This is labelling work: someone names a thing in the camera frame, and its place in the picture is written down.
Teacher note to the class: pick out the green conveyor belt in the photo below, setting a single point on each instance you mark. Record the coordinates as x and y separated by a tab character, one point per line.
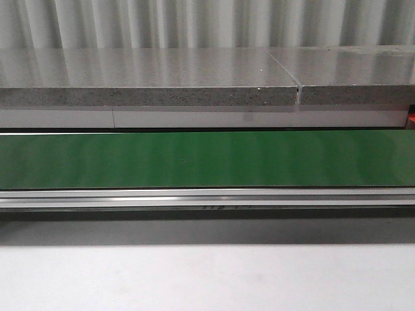
322	158

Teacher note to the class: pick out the aluminium conveyor frame rail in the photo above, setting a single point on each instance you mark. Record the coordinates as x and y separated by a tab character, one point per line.
208	203

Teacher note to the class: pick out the orange object at right edge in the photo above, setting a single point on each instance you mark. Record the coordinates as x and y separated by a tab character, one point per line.
411	118

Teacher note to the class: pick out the grey speckled stone counter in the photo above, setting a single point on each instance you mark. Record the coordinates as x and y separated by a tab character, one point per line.
280	87

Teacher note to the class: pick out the grey pleated curtain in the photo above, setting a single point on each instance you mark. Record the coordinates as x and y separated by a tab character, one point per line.
188	24

